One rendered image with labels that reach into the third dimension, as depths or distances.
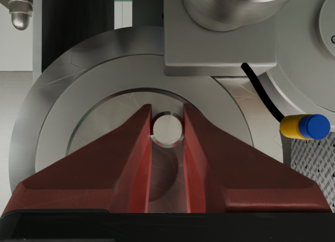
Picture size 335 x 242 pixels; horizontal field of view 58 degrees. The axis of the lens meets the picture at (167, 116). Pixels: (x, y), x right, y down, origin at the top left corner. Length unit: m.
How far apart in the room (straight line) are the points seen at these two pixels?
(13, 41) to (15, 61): 0.19
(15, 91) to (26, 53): 2.64
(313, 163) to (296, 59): 0.21
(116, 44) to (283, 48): 0.09
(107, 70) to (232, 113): 0.07
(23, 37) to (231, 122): 3.11
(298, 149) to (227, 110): 0.26
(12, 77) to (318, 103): 0.47
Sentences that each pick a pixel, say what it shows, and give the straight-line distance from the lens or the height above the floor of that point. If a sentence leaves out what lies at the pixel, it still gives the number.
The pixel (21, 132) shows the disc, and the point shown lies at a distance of 0.18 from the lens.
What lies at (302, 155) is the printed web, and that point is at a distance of 0.40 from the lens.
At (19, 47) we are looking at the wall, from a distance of 3.23.
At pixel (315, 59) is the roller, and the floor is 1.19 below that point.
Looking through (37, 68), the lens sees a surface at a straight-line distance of 0.18.
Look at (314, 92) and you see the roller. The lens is 0.19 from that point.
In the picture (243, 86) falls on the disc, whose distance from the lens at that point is 0.17.
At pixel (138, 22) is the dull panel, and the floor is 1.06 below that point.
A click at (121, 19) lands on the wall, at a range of 3.02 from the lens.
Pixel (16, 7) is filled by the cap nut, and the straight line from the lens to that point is 0.56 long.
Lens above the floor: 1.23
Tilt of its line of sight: 2 degrees down
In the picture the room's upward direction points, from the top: 180 degrees clockwise
